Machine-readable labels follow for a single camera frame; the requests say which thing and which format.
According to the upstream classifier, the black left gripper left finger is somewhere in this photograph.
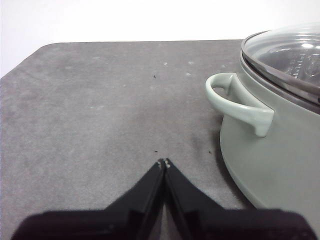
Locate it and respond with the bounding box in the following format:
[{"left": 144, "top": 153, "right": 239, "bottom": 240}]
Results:
[{"left": 11, "top": 158, "right": 166, "bottom": 240}]

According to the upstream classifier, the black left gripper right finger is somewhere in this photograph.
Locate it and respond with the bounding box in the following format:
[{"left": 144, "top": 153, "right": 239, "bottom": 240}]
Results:
[{"left": 163, "top": 157, "right": 318, "bottom": 240}]

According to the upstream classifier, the glass lid with metal knob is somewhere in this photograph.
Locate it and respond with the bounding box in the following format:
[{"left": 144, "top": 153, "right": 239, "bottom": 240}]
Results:
[{"left": 240, "top": 21, "right": 320, "bottom": 101}]

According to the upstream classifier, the pale green electric steamer pot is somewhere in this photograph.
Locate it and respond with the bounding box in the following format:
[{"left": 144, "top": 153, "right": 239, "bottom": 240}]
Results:
[{"left": 204, "top": 53, "right": 320, "bottom": 211}]

